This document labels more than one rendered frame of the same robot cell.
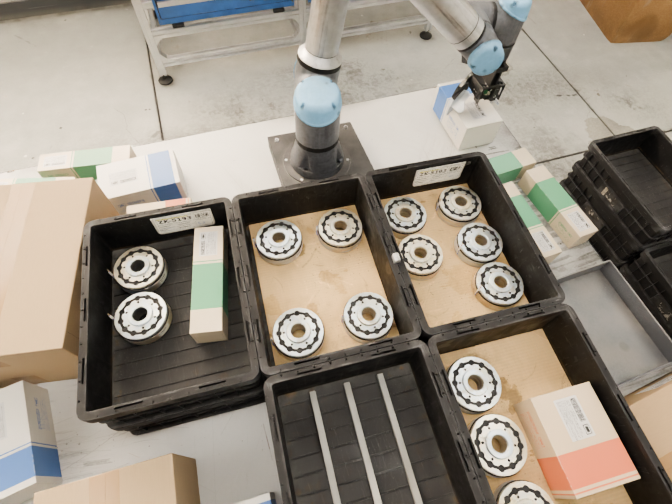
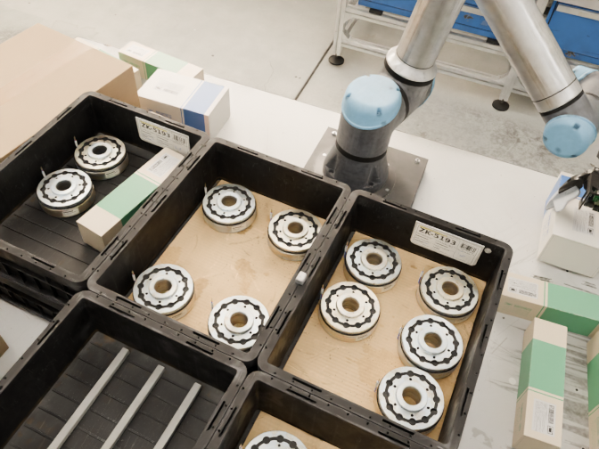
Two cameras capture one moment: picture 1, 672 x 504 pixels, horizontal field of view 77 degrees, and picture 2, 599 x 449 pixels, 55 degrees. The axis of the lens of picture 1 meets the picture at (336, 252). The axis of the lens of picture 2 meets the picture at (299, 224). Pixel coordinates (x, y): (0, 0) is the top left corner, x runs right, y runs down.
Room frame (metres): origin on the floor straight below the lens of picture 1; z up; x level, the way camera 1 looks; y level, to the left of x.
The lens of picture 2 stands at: (0.00, -0.45, 1.70)
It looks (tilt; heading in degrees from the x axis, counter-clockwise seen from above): 50 degrees down; 40
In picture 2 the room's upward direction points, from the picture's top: 5 degrees clockwise
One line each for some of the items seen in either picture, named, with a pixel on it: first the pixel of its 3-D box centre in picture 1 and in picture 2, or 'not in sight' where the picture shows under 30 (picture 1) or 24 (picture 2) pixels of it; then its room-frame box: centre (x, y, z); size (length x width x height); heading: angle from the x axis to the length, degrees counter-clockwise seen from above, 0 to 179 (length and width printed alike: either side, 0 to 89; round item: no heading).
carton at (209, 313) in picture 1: (210, 282); (138, 199); (0.36, 0.26, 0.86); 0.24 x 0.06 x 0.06; 11
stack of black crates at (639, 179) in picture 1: (619, 211); not in sight; (1.01, -1.08, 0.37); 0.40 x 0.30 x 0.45; 22
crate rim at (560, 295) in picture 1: (456, 234); (394, 304); (0.49, -0.25, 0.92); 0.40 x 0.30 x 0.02; 18
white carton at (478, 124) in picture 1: (465, 113); (577, 223); (1.05, -0.37, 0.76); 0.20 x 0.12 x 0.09; 22
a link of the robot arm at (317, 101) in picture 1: (317, 111); (370, 114); (0.83, 0.07, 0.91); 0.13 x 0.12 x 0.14; 7
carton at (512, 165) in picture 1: (492, 172); (556, 306); (0.84, -0.44, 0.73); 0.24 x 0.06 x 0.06; 116
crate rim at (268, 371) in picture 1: (319, 263); (229, 236); (0.40, 0.03, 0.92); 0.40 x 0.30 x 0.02; 18
